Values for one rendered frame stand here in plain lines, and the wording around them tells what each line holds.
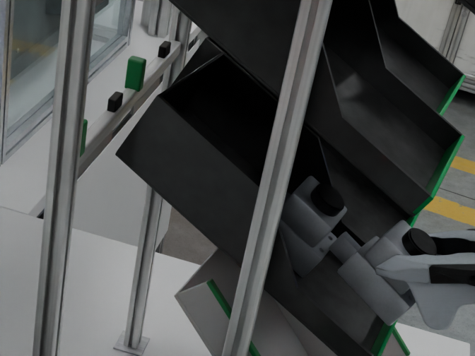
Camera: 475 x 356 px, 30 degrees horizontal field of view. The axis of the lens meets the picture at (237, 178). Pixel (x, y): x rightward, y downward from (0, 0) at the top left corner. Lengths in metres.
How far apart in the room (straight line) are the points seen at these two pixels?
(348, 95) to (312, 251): 0.14
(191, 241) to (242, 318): 2.27
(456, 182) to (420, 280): 3.14
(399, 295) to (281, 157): 0.16
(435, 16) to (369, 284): 3.84
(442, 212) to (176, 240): 1.13
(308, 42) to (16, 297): 0.78
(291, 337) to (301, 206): 0.21
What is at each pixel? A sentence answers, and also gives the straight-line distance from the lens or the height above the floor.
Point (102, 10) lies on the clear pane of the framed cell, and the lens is 1.97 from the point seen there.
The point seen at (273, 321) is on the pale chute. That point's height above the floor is 1.12.
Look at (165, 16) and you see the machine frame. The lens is 2.23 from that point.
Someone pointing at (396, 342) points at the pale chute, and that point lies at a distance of 1.09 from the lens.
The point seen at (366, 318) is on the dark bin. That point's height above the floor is 1.20.
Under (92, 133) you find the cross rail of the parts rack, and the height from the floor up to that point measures 1.31.
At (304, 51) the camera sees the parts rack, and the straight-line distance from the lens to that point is 0.63.
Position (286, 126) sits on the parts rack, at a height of 1.40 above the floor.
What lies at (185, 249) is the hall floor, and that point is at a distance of 2.97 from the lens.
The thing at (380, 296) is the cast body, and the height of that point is 1.25.
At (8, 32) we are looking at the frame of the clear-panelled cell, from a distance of 1.51.
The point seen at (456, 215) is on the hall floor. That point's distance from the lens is 3.60.
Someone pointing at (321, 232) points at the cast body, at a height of 1.28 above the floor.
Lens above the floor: 1.67
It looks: 29 degrees down
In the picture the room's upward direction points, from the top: 12 degrees clockwise
